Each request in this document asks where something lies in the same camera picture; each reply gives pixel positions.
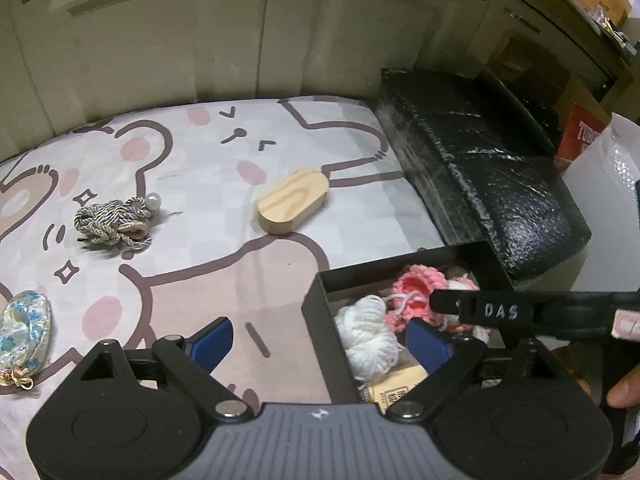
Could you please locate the red cardboard box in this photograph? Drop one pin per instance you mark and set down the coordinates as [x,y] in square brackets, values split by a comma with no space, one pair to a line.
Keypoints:
[581,129]

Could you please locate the oval wooden block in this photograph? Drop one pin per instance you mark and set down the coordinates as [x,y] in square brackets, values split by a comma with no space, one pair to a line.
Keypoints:
[291,201]

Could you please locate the black storage box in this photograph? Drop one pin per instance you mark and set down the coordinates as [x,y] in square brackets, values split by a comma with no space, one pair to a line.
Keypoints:
[338,288]

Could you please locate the small tan labelled box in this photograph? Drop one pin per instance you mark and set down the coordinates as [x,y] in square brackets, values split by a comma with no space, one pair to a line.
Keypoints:
[391,387]

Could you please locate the cream cabinet with doors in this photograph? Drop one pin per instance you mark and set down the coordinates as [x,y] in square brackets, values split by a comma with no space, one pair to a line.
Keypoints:
[65,63]

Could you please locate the pink crochet bunny doll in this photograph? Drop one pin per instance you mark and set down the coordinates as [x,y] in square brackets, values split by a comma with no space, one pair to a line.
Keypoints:
[410,298]

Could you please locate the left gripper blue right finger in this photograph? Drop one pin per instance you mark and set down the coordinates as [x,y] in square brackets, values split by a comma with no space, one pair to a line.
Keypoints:
[429,346]

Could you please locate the black wrapped cushion block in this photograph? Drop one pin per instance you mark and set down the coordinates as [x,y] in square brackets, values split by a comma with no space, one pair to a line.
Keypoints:
[482,167]

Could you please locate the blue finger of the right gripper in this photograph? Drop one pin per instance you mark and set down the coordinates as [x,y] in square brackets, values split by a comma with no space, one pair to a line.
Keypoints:
[501,310]

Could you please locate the cartoon bear bed sheet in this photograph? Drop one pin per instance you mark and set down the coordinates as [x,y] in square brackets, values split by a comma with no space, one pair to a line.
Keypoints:
[209,257]

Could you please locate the white yarn pompom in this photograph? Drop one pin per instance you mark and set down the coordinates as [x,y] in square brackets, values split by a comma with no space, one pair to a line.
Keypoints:
[371,347]

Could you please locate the blue floral silk pouch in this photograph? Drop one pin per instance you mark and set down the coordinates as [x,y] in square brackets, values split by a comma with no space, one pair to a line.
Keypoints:
[25,334]

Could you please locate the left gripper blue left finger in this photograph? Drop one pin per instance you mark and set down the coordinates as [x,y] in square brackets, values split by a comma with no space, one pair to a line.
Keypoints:
[210,345]

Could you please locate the white bubble wrap sheet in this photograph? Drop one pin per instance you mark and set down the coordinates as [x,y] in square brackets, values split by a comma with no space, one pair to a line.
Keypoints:
[603,182]

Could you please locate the person's hand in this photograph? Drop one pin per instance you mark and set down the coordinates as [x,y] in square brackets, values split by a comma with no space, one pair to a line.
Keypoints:
[625,393]

